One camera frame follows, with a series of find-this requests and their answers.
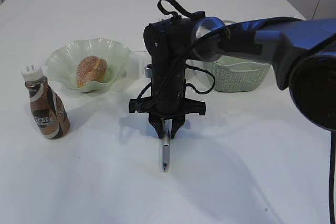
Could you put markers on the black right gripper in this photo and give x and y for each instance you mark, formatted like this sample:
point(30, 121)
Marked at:
point(164, 97)

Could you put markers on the grey grip silver pen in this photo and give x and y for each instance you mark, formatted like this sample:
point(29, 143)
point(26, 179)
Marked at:
point(166, 147)

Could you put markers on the sugared bread bun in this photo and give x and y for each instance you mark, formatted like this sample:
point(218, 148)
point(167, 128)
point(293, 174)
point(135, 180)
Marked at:
point(91, 68)

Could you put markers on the brown coffee bottle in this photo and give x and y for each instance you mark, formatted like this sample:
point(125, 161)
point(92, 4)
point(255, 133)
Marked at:
point(46, 107)

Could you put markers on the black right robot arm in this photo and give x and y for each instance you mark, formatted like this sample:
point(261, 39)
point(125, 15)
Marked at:
point(301, 52)

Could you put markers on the green woven plastic basket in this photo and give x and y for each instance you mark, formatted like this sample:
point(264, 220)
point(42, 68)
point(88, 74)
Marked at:
point(235, 74)

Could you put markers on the green wavy glass plate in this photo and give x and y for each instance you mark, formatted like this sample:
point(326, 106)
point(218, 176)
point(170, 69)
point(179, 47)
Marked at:
point(63, 63)

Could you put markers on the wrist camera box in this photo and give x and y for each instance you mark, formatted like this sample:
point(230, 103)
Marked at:
point(148, 71)

